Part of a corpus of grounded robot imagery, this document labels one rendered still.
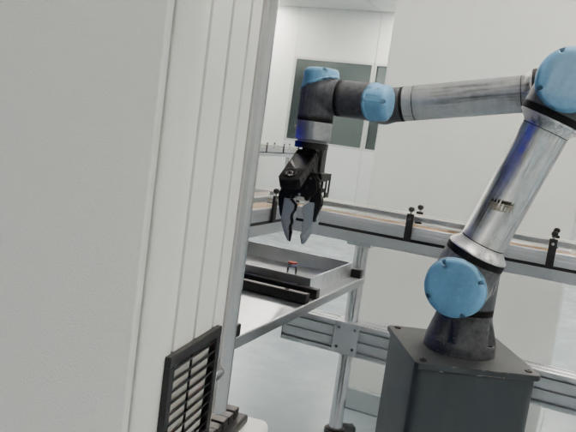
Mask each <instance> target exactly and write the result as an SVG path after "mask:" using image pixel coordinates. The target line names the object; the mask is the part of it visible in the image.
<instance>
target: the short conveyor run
mask: <svg viewBox="0 0 576 432"><path fill-rule="evenodd" d="M273 192H274V193H275V195H270V191H267V192H255V196H254V203H253V210H252V217H251V223H250V230H249V238H250V237H258V236H262V235H266V234H271V233H275V232H280V231H284V230H283V226H282V222H281V217H280V214H279V205H278V200H279V195H278V193H279V189H274V190H273ZM267 201H272V202H273V204H271V203H267Z"/></svg>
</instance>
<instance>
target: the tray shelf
mask: <svg viewBox="0 0 576 432"><path fill-rule="evenodd" d="M364 281H365V277H364V276H363V277H362V278H361V279H357V278H353V277H350V278H348V279H344V280H342V281H340V282H338V283H336V284H334V285H330V286H328V287H327V288H325V289H322V290H320V296H319V298H318V299H316V300H315V299H312V298H310V299H309V303H307V304H301V303H295V302H292V301H287V300H284V299H280V298H276V297H270V296H267V295H262V294H259V293H255V292H252V291H246V290H242V296H241V303H240V310H239V317H238V323H241V331H240V335H239V336H238V337H236V344H235V349H236V348H238V347H240V346H242V345H245V344H247V343H248V342H250V341H252V340H254V339H257V338H259V337H260V336H262V335H264V334H266V333H269V332H271V331H272V330H274V329H276V328H278V327H281V326H283V325H284V324H286V323H287V322H289V321H292V320H294V319H296V318H298V317H299V316H301V315H304V314H306V313H308V312H310V311H311V310H313V309H316V308H318V307H320V306H322V305H323V304H325V303H328V302H330V301H332V300H334V299H335V298H337V297H340V296H342V295H344V294H346V293H347V292H349V291H352V290H354V289H356V288H358V287H359V286H361V285H364Z"/></svg>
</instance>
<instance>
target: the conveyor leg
mask: <svg viewBox="0 0 576 432"><path fill-rule="evenodd" d="M347 243H348V244H352V245H355V251H354V256H353V262H352V267H354V268H358V269H362V270H363V276H365V271H366V265H367V260H368V253H369V248H370V249H371V248H374V246H370V245H366V244H361V243H354V242H349V241H347ZM362 293H363V285H361V286H359V287H358V288H356V289H354V290H352V291H349V292H348V298H347V303H346V309H345V321H348V322H358V316H359V310H360V305H361V299H362ZM351 362H352V357H350V356H346V355H344V354H339V360H338V367H337V372H336V378H335V384H334V390H333V401H332V407H331V413H330V419H329V424H328V427H329V428H330V429H334V430H341V429H342V424H343V419H344V413H345V402H346V396H347V390H348V385H349V379H350V372H351Z"/></svg>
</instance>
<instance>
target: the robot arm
mask: <svg viewBox="0 0 576 432"><path fill-rule="evenodd" d="M300 90H301V93H300V100H299V106H298V114H297V124H295V126H294V127H295V129H296V134H295V138H297V141H295V145H294V147H302V149H298V150H297V151H296V152H295V154H294V155H293V156H292V158H291V160H290V161H289V162H288V164H287V165H286V167H285V168H284V170H282V172H281V173H280V174H279V185H280V188H281V189H280V192H279V214H280V217H281V222H282V226H283V230H284V233H285V237H286V239H287V241H289V242H290V240H291V234H292V228H291V226H292V224H293V222H294V221H295V220H296V217H297V204H296V198H297V197H298V196H302V197H304V200H306V201H309V202H308V203H307V204H305V205H304V206H303V210H302V212H303V222H302V228H303V229H302V232H301V234H300V238H301V244H305V243H306V241H307V240H308V239H309V237H310V235H311V233H312V231H313V230H314V228H315V227H316V226H318V224H319V216H318V214H319V212H320V210H321V208H322V206H323V198H328V195H329V188H330V182H331V176H332V174H329V173H325V165H326V159H327V150H328V144H327V143H329V142H330V140H331V134H332V128H333V125H332V124H331V123H333V116H336V117H348V118H355V119H361V120H365V121H370V122H374V123H378V124H382V125H387V124H391V123H398V122H406V121H418V120H430V119H442V118H454V117H477V116H488V115H500V114H513V113H523V115H524V121H523V122H522V124H521V125H520V127H519V130H518V131H517V133H516V135H515V136H514V138H513V140H512V142H511V144H510V146H509V148H508V149H507V151H506V153H505V155H504V157H503V158H502V160H501V162H500V164H499V166H498V167H497V169H496V171H495V174H494V175H493V176H492V178H491V180H490V182H489V184H488V186H487V188H486V190H485V191H484V192H483V195H482V197H481V199H480V201H479V202H478V204H477V206H476V208H475V210H474V211H473V213H472V215H471V217H470V218H469V220H468V222H467V224H466V226H465V228H464V230H463V231H462V232H461V233H459V234H456V235H452V236H450V238H449V240H448V242H447V244H446V246H445V248H444V250H442V252H441V255H440V257H439V259H438V260H437V261H436V262H435V263H434V264H432V265H431V267H430V268H429V270H428V272H427V273H426V276H425V280H424V292H425V295H426V298H427V299H428V301H429V303H430V305H431V306H432V307H433V308H434V309H435V310H436V312H435V314H434V316H433V318H432V320H431V322H430V324H429V326H428V327H427V329H426V331H425V334H424V339H423V343H424V344H425V345H426V346H427V347H428V348H430V349H431V350H433V351H436V352H439V353H440V354H443V355H446V356H450V357H456V358H459V359H464V360H472V361H488V360H491V359H493V358H495V352H496V342H495V330H494V325H493V315H494V310H495V302H496V297H497V292H498V287H499V282H500V276H501V274H502V272H503V270H504V268H505V266H506V262H505V259H504V256H503V253H504V252H505V250H506V248H507V246H508V244H509V243H510V241H511V240H512V238H513V235H514V234H515V232H516V230H517V229H518V228H519V225H520V223H521V222H522V220H523V218H524V216H525V215H526V213H527V211H528V209H529V208H530V206H531V204H532V202H533V201H534V199H535V197H536V196H537V193H538V191H539V190H540V188H541V187H542V185H543V183H544V181H545V179H546V178H547V176H548V174H549V173H550V171H551V169H552V167H553V166H554V164H555V162H556V160H557V159H558V157H559V155H560V154H561V151H562V149H563V148H564V146H565V145H566V143H567V141H568V140H570V139H571V138H574V137H576V45H573V46H566V47H562V48H560V49H558V50H556V51H553V52H552V53H550V54H549V55H548V56H547V57H546V58H544V60H543V61H542V62H541V63H540V65H539V67H538V68H537V69H531V70H530V71H529V72H528V73H527V74H526V75H515V76H506V77H496V78H488V79H479V80H470V81H453V82H444V83H435V84H426V85H417V86H408V87H391V86H389V85H385V84H381V83H379V82H373V83H372V82H361V81H345V80H340V78H339V72H338V70H336V69H330V68H322V67H308V68H306V70H304V73H303V82H302V86H301V87H300ZM299 119H300V120H299ZM327 181H328V187H327ZM323 182H326V183H325V189H323ZM326 190H327V192H326ZM322 193H324V195H322Z"/></svg>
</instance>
